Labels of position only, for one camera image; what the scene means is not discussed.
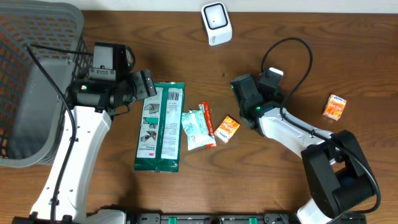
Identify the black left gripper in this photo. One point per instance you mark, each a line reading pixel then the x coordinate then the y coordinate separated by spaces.
pixel 144 85

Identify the green white 3M package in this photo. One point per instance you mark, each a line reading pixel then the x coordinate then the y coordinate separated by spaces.
pixel 158 147

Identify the red snack stick packet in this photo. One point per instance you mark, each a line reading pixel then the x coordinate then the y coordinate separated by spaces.
pixel 204 106

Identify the white teal wipes packet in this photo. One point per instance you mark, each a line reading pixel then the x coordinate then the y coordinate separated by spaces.
pixel 195 127

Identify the orange small box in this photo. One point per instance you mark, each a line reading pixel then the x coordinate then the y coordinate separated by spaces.
pixel 334 107
pixel 227 129

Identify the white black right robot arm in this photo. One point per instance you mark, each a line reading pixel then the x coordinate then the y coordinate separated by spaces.
pixel 338 174

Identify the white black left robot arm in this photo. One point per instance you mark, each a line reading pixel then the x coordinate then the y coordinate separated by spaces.
pixel 90 107

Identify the white cube barcode scanner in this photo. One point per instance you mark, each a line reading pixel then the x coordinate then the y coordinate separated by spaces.
pixel 216 23

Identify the black mounting rail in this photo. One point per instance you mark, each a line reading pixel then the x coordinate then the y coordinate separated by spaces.
pixel 267 218

